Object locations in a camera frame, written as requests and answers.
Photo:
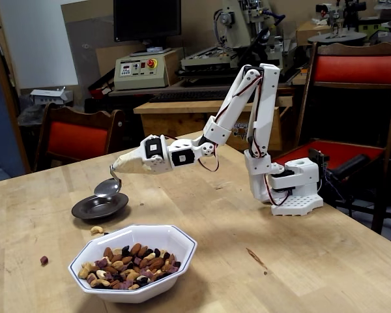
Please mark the beige tape-wrapped gripper finger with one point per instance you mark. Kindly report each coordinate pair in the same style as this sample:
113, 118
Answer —
130, 163

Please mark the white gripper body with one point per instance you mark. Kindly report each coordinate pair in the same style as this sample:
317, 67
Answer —
148, 158

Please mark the bent metal spoon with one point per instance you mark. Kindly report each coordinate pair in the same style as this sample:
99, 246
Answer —
107, 189

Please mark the pale cashew nut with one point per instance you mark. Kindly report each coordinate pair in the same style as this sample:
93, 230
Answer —
96, 229

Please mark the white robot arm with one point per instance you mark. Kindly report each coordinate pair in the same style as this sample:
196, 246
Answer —
267, 104

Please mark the wooden workbench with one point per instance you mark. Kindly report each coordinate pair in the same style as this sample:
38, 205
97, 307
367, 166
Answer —
169, 107

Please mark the dark brown small plate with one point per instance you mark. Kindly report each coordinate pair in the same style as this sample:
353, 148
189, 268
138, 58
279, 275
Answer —
97, 207

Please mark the wooden chair low red backrest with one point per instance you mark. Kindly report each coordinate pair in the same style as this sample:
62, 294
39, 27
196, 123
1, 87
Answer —
78, 140

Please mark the black keyboard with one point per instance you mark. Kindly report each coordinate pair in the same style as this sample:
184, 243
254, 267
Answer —
189, 96

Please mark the beige control box red button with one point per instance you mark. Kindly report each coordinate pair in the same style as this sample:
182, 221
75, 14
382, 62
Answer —
140, 75

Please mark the mixed nuts and dried fruit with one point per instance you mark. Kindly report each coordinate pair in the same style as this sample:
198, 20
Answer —
130, 264

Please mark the white model house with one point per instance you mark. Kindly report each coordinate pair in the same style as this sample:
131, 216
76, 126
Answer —
49, 96

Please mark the white octagonal bowl blue rim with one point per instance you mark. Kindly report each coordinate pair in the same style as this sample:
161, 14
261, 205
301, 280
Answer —
130, 291

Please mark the large brown board sheet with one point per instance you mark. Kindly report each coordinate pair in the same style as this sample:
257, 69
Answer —
84, 39

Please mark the black computer monitor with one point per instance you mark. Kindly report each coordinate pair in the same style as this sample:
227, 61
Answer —
146, 19

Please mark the beige milling machine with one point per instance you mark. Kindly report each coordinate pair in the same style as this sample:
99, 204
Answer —
238, 19

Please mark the black circuit board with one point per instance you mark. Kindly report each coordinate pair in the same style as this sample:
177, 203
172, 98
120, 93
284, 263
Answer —
319, 158

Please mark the brown cardboard box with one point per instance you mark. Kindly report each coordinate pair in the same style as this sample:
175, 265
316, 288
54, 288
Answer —
309, 32

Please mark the black round machine table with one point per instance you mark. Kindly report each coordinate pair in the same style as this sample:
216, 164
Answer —
337, 38

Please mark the wooden chair tall red backrest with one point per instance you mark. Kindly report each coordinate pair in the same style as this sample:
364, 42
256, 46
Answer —
355, 68

